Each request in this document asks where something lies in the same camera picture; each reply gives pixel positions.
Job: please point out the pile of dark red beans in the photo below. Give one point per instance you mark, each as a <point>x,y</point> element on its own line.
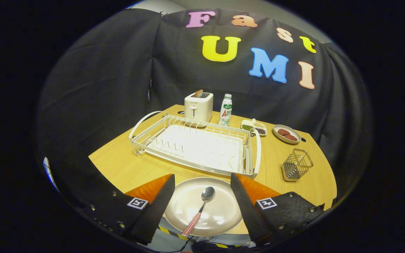
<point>261,131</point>

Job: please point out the pile of green beans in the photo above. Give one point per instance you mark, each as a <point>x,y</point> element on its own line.
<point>247,127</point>

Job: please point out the black backdrop cloth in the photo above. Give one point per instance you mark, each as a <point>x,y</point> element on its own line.
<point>100,88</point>

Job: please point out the white divided dish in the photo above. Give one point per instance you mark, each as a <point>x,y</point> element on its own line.
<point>246,122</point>

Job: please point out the red meat patty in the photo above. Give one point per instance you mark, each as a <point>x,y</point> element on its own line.
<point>283,132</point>
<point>291,137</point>

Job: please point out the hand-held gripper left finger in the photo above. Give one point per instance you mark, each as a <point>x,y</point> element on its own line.
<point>155,211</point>

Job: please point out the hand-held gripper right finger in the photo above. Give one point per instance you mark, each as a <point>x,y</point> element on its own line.
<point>248,211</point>

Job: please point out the white toaster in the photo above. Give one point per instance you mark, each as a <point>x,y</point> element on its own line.
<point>199,109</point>

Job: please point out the beige plate with meat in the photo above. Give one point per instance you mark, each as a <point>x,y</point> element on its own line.
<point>281,138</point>

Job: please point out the white bottle with green label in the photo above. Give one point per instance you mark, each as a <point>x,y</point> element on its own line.
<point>225,110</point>

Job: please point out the yellow black hazard tape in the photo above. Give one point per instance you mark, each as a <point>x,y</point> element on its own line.
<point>165,230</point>

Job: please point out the brown toast slice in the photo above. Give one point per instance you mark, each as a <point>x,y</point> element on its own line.
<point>199,93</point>

